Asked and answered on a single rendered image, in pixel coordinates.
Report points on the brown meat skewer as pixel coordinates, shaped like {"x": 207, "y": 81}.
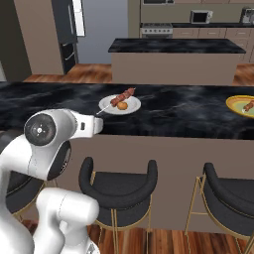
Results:
{"x": 249, "y": 106}
{"x": 121, "y": 97}

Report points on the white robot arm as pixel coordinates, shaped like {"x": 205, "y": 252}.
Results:
{"x": 46, "y": 155}

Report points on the silver stove range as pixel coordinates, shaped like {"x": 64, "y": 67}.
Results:
{"x": 156, "y": 30}

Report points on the tan tall cabinet housing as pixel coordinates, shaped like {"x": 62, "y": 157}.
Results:
{"x": 38, "y": 36}

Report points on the black bar stool gold legs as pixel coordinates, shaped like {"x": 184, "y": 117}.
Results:
{"x": 20, "y": 193}
{"x": 119, "y": 191}
{"x": 231, "y": 201}

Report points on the white microwave oven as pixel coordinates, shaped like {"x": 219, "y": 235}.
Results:
{"x": 200, "y": 16}

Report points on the silver coffee machine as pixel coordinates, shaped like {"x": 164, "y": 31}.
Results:
{"x": 247, "y": 15}

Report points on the tan lower cupboard run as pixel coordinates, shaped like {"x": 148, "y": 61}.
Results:
{"x": 211, "y": 32}

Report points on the yellow green plate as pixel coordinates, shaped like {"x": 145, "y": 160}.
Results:
{"x": 235, "y": 103}

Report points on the white round plate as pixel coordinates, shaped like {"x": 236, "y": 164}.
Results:
{"x": 133, "y": 104}

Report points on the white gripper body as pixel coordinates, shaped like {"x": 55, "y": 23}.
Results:
{"x": 98, "y": 126}

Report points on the kitchen island black marble top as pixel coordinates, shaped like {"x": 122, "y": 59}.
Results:
{"x": 175, "y": 63}

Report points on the black fridge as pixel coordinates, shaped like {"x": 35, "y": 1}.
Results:
{"x": 67, "y": 36}

